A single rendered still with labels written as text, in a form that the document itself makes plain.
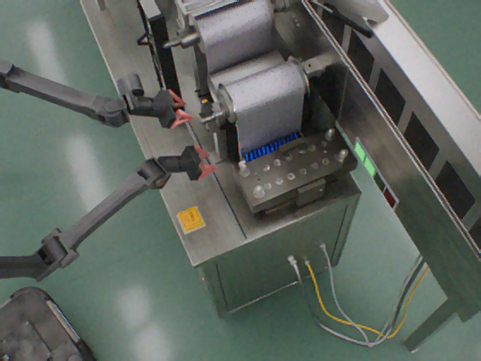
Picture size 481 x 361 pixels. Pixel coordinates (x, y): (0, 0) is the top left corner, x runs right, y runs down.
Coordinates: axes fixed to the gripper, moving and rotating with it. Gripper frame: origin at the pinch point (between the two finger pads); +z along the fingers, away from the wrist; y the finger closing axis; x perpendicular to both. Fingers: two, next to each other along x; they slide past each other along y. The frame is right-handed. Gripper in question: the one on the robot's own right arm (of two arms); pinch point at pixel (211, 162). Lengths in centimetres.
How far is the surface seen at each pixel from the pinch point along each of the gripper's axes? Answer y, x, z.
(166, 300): 1, -109, 26
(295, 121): 0.4, 20.2, 24.7
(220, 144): -8.0, -0.9, 8.0
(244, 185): 11.5, 1.0, 7.4
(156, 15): -34, 33, -21
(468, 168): 60, 70, 6
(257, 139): 0.3, 11.2, 13.1
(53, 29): -200, -108, 20
